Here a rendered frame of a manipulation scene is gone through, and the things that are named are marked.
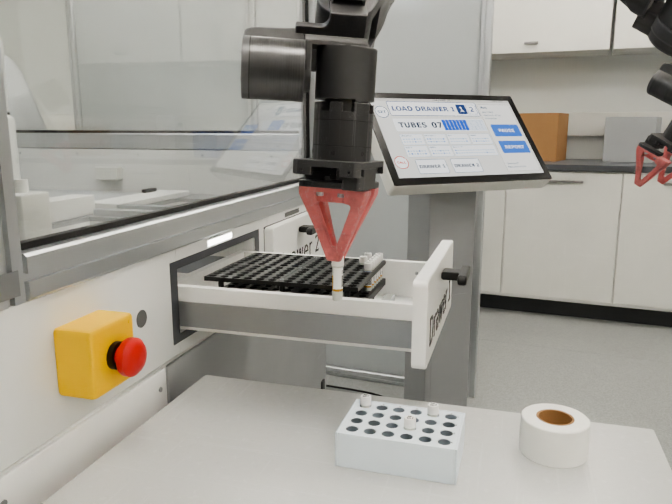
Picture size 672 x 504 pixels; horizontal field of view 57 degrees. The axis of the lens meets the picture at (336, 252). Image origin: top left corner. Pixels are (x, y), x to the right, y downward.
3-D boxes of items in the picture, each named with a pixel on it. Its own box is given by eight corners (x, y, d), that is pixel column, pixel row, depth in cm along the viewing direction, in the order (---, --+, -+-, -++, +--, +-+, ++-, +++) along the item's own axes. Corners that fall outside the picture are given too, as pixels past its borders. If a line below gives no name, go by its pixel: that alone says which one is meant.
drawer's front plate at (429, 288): (451, 305, 101) (453, 239, 99) (425, 371, 74) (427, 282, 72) (440, 304, 102) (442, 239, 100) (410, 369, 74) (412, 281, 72)
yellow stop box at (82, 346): (142, 375, 67) (138, 311, 66) (100, 403, 61) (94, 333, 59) (102, 370, 69) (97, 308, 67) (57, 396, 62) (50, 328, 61)
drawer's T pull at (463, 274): (470, 274, 89) (470, 264, 88) (466, 286, 82) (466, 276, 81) (445, 272, 90) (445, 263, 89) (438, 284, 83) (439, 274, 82)
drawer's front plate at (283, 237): (322, 256, 140) (322, 208, 138) (274, 288, 112) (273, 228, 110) (315, 256, 140) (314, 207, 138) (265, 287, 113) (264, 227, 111)
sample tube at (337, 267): (344, 298, 63) (345, 254, 62) (341, 302, 62) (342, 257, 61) (333, 297, 64) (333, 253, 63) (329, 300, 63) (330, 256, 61)
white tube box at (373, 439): (464, 444, 69) (465, 412, 68) (456, 485, 61) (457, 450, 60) (355, 428, 72) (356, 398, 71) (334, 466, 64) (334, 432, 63)
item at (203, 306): (439, 298, 100) (440, 261, 99) (412, 353, 76) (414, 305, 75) (214, 281, 111) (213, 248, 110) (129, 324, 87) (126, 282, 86)
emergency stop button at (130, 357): (151, 369, 65) (149, 332, 64) (129, 384, 61) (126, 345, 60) (127, 366, 66) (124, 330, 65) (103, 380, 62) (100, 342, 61)
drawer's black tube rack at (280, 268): (385, 299, 98) (385, 259, 97) (357, 334, 82) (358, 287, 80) (255, 289, 104) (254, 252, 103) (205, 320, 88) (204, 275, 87)
